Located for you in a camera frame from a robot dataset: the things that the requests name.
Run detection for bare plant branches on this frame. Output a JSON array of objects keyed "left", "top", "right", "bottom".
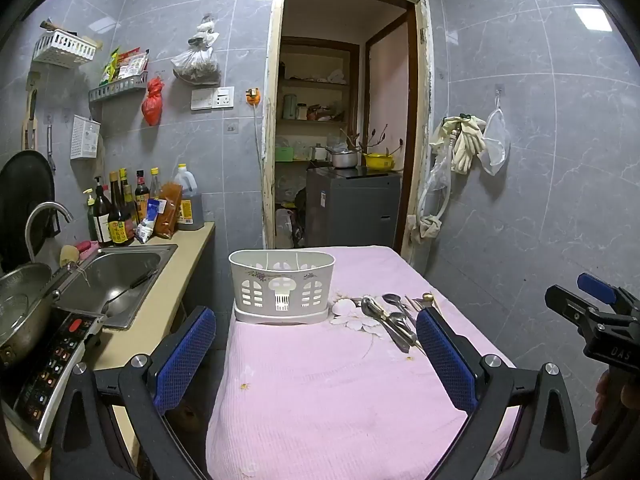
[{"left": 340, "top": 124, "right": 405, "bottom": 157}]

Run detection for white plastic utensil holder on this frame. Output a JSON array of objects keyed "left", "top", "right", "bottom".
[{"left": 228, "top": 248, "right": 337, "bottom": 326}]

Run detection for hanging metal peeler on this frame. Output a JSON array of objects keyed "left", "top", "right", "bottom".
[{"left": 45, "top": 115, "right": 57, "bottom": 171}]

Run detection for white plastic jug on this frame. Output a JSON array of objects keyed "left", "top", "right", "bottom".
[{"left": 274, "top": 207, "right": 296, "bottom": 249}]

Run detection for cream rubber gloves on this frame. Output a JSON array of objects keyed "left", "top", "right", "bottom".
[{"left": 432, "top": 115, "right": 487, "bottom": 176}]

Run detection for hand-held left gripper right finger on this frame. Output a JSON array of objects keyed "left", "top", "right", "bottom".
[{"left": 415, "top": 307, "right": 582, "bottom": 480}]

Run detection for red plastic bag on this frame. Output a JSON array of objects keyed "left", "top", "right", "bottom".
[{"left": 141, "top": 77, "right": 165, "bottom": 127}]

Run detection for dark bottle red label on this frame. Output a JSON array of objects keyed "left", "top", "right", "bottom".
[{"left": 134, "top": 169, "right": 151, "bottom": 222}]

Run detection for pink floral tablecloth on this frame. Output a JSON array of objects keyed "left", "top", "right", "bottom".
[{"left": 205, "top": 245, "right": 523, "bottom": 480}]

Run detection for black handled kitchen knife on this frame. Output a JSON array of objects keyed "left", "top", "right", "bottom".
[{"left": 101, "top": 269, "right": 157, "bottom": 312}]

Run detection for steel cooking pot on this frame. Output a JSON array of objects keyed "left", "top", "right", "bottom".
[{"left": 327, "top": 147, "right": 359, "bottom": 170}]

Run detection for dark pump bottle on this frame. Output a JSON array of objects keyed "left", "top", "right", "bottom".
[{"left": 87, "top": 187, "right": 114, "bottom": 247}]

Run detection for cream door frame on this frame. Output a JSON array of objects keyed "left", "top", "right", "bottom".
[{"left": 260, "top": 0, "right": 435, "bottom": 267}]

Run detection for white mesh bag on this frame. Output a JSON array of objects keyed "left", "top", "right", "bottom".
[{"left": 477, "top": 92, "right": 512, "bottom": 177}]

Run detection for wooden spatula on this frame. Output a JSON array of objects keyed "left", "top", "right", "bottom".
[{"left": 21, "top": 72, "right": 41, "bottom": 151}]

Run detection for large steel spoon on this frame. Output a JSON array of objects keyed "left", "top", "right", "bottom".
[{"left": 361, "top": 297, "right": 412, "bottom": 353}]

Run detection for dark grey cabinet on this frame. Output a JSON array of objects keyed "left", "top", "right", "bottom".
[{"left": 305, "top": 167, "right": 404, "bottom": 257}]

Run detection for white hanging slotted box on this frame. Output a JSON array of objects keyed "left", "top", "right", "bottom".
[{"left": 70, "top": 114, "right": 102, "bottom": 161}]

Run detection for steel sink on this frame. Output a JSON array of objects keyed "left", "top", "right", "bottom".
[{"left": 52, "top": 243, "right": 179, "bottom": 331}]

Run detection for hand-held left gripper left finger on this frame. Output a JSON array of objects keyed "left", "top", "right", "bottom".
[{"left": 51, "top": 306, "right": 217, "bottom": 480}]

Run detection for blue and white packet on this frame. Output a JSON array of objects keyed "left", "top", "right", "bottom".
[{"left": 133, "top": 198, "right": 169, "bottom": 245}]

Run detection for black induction cooker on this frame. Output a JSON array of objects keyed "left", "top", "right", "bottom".
[{"left": 0, "top": 307, "right": 109, "bottom": 449}]

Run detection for steel faucet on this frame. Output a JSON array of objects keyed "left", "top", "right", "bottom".
[{"left": 25, "top": 201, "right": 75, "bottom": 262}]

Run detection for person's right hand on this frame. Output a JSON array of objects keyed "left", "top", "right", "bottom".
[{"left": 591, "top": 370, "right": 628, "bottom": 427}]

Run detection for black wok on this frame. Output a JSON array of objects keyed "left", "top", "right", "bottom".
[{"left": 0, "top": 150, "right": 56, "bottom": 272}]

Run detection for orange spice packet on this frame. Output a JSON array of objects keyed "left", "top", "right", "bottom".
[{"left": 153, "top": 182, "right": 184, "bottom": 240}]

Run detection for white power cable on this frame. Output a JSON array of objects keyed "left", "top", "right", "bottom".
[{"left": 254, "top": 106, "right": 265, "bottom": 162}]

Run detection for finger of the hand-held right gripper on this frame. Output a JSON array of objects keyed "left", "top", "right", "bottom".
[
  {"left": 545, "top": 284, "right": 609, "bottom": 334},
  {"left": 577, "top": 272, "right": 640, "bottom": 314}
]

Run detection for white plastic basket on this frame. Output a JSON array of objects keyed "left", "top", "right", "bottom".
[{"left": 32, "top": 30, "right": 97, "bottom": 66}]

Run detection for large oil jug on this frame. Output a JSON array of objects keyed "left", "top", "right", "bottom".
[{"left": 172, "top": 163, "right": 205, "bottom": 232}]

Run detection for crumpled clear plastic bag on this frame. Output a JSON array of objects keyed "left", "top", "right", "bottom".
[{"left": 429, "top": 142, "right": 454, "bottom": 191}]

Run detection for bunch of seasoning packets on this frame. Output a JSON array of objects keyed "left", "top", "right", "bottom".
[{"left": 99, "top": 47, "right": 150, "bottom": 85}]

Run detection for clear bag of dried goods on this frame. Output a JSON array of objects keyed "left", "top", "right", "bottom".
[{"left": 170, "top": 15, "right": 222, "bottom": 86}]

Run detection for beige kitchen counter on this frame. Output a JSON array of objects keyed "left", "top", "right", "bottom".
[{"left": 0, "top": 221, "right": 216, "bottom": 480}]

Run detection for soy sauce bottle yellow label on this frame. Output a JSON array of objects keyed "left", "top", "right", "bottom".
[{"left": 107, "top": 171, "right": 136, "bottom": 247}]

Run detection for brown sauce bottle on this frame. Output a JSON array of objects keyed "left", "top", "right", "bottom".
[{"left": 123, "top": 168, "right": 141, "bottom": 231}]

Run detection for yellow bowl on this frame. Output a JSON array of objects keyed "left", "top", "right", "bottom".
[{"left": 363, "top": 152, "right": 396, "bottom": 171}]

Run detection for wooden shelf unit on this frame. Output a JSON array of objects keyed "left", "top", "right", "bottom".
[{"left": 276, "top": 36, "right": 360, "bottom": 162}]

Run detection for steel basin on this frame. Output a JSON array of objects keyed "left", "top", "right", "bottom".
[{"left": 0, "top": 262, "right": 64, "bottom": 362}]

